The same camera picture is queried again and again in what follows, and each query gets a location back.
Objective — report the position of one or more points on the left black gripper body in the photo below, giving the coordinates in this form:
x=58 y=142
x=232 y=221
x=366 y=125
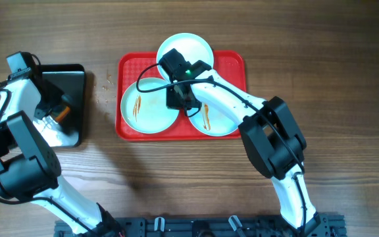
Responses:
x=52 y=97

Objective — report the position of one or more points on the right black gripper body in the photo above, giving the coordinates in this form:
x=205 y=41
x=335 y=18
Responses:
x=175 y=100

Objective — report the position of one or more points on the orange green sponge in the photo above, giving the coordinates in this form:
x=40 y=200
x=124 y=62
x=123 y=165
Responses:
x=60 y=112

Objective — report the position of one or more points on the light blue plate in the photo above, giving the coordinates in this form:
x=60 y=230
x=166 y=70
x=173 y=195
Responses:
x=146 y=112
x=212 y=122
x=191 y=46

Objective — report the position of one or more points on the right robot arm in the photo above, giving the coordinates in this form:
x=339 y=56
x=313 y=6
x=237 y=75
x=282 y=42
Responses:
x=271 y=137

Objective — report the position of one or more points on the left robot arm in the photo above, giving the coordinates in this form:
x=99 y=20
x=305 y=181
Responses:
x=30 y=171

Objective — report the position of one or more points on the black water tray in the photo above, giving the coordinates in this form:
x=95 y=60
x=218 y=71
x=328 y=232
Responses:
x=71 y=78

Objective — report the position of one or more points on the red plastic tray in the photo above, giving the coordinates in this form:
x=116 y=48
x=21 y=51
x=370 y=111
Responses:
x=228 y=64

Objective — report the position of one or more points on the black mounting rail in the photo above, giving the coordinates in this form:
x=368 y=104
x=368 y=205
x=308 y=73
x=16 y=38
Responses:
x=261 y=226

